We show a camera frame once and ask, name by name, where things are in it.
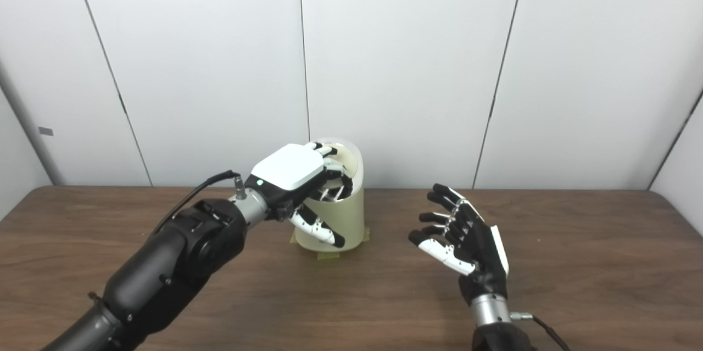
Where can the black white robot left hand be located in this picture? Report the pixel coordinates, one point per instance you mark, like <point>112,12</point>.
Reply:
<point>288,170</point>

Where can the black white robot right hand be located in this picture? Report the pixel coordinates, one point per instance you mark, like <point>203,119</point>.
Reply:
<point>480,257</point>

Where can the cream round bin lid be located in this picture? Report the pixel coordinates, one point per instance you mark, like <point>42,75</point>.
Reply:
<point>346,160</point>

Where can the cream-colored round bin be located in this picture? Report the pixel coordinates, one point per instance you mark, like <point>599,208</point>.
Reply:
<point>349,219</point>

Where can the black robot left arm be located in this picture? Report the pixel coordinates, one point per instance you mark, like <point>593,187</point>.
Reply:
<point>176,263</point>

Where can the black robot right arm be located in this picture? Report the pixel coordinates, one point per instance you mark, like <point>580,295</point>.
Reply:
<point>494,329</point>

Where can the small grey wall label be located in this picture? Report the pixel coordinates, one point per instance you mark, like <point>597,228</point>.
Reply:
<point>46,131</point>

